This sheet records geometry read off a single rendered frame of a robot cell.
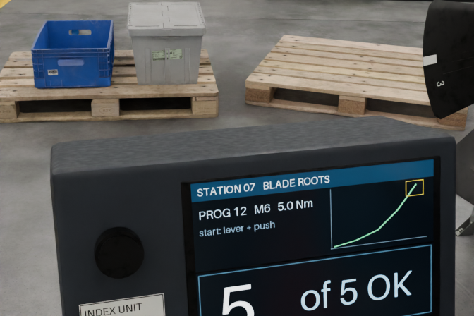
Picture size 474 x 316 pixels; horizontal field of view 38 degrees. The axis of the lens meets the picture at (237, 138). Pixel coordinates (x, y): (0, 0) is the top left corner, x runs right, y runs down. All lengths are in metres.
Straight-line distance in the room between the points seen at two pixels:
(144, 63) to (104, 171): 3.37
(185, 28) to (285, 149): 3.28
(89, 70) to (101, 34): 0.58
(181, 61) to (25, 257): 1.56
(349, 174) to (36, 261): 2.24
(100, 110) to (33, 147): 0.45
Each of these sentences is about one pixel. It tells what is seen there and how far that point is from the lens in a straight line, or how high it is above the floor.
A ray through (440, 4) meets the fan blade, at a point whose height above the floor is 1.14.
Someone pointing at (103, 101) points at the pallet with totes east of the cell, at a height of 0.11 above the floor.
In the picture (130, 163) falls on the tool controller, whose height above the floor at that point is 1.25.
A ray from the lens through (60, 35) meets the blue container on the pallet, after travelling 4.35.
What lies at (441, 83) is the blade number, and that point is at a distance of 1.36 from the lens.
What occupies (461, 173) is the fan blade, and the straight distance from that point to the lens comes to 1.10.
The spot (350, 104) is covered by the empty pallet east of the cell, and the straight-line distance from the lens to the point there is 3.83.
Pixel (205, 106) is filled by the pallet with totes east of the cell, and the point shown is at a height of 0.07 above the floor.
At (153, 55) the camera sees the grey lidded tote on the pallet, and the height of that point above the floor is 0.32.
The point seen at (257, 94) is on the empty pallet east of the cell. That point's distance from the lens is 3.92.
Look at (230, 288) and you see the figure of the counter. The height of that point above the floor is 1.18.
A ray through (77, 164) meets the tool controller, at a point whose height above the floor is 1.25.
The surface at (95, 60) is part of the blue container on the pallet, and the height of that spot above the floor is 0.30.
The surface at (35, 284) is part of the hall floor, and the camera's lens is 2.52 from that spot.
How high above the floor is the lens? 1.44
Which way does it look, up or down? 24 degrees down
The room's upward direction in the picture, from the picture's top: 1 degrees clockwise
